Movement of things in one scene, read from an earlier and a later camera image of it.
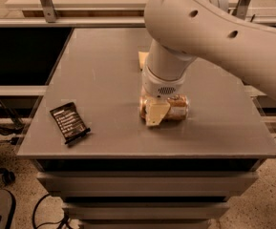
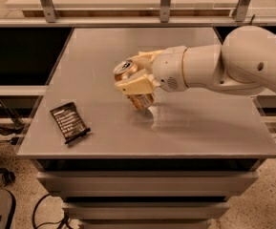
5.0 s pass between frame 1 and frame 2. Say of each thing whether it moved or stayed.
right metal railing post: stayed
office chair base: stayed
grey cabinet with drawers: stayed
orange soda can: moved
